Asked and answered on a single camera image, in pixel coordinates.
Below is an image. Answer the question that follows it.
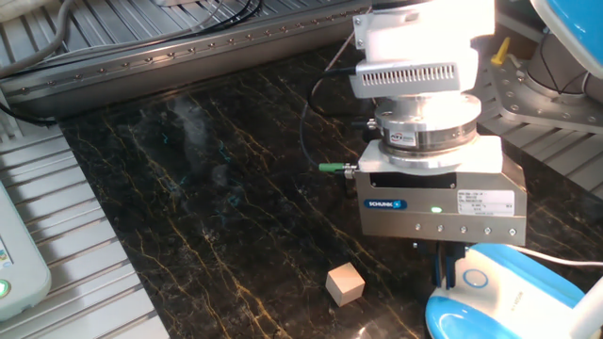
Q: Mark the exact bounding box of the silver Schunk gripper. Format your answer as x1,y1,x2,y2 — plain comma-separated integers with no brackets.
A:
353,135,528,289

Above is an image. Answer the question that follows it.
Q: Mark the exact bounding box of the blue white desk lamp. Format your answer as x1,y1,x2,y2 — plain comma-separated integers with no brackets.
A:
425,0,603,339

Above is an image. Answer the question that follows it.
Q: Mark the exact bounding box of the small wooden cube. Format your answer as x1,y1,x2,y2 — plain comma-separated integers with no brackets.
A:
324,261,367,308

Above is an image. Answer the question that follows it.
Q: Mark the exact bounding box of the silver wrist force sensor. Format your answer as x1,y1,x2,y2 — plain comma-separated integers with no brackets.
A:
367,91,482,161

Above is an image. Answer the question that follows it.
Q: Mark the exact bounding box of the yellow plastic clip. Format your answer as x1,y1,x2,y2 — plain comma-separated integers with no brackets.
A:
489,36,513,67

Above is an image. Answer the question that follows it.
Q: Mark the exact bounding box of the black marble pattern mat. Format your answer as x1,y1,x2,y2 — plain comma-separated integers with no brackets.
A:
58,40,603,339

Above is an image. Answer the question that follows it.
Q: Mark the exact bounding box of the white teach pendant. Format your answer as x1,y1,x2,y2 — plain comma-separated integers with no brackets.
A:
0,181,53,323

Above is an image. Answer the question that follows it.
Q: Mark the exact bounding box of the white lamp power cord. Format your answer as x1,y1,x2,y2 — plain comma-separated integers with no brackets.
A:
506,243,603,268

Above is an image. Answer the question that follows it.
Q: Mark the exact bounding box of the black cable with green plug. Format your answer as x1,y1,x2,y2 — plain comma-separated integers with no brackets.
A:
299,65,360,180

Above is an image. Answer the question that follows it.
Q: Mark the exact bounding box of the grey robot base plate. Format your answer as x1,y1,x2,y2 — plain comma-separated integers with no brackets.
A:
480,56,603,136

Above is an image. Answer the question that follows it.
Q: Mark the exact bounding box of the long black cable pair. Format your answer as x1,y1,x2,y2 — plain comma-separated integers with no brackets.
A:
0,0,265,81

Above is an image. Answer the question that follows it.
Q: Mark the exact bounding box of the grey aluminium rail with screws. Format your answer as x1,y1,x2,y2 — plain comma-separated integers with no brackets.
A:
0,0,373,119

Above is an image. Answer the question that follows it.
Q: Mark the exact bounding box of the short black cable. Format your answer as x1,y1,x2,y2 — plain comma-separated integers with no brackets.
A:
0,101,57,127

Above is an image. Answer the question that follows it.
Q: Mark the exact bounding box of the thick grey cable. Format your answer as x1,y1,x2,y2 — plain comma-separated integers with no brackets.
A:
0,0,76,79

